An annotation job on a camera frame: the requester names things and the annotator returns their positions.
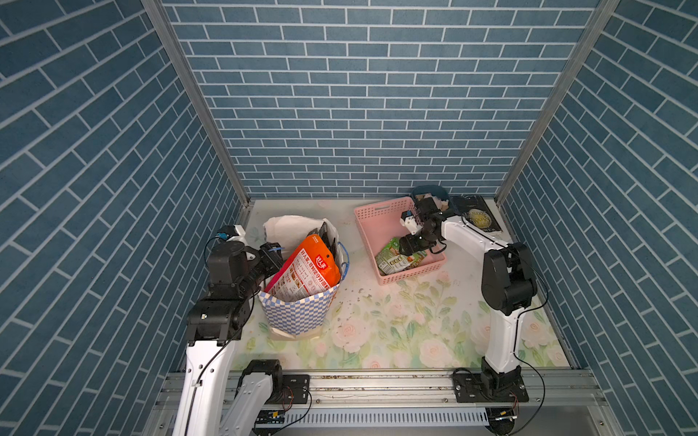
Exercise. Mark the black red condiment packet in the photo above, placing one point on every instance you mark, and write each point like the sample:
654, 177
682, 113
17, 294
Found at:
329, 241

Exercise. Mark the dark teal storage bin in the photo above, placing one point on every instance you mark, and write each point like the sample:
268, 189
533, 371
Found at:
440, 195

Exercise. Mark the small green condiment packet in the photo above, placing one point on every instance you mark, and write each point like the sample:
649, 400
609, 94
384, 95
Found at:
389, 260

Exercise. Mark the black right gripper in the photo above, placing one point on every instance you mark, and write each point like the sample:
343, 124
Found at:
408, 246

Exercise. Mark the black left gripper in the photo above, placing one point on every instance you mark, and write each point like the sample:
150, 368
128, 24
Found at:
271, 259

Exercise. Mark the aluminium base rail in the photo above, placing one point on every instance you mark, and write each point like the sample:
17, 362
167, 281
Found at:
402, 398

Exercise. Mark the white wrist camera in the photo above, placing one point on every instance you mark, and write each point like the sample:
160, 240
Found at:
229, 233
409, 221

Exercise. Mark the aluminium corner post right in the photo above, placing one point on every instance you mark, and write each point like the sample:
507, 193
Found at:
597, 23

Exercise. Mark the black book with yellow picture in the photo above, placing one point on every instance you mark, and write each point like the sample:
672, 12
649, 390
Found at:
475, 210

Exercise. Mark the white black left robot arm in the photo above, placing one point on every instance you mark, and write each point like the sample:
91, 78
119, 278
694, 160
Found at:
214, 327

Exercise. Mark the aluminium corner post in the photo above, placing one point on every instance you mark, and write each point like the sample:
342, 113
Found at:
167, 35
597, 23

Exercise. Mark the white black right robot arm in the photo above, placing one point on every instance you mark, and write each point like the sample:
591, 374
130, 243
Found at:
508, 282

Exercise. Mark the aluminium corner post left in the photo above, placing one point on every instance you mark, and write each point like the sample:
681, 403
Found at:
167, 35

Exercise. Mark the orange condiment packet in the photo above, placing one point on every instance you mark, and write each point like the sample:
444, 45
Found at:
310, 270

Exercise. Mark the blue checkered paper bag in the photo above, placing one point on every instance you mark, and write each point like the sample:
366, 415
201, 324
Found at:
305, 318

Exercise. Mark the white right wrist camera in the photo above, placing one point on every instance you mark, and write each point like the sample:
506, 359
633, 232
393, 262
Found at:
409, 221

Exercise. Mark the pink perforated plastic basket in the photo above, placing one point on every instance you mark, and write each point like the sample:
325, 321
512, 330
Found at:
379, 226

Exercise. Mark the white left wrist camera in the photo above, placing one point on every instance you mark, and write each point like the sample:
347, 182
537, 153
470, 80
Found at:
229, 233

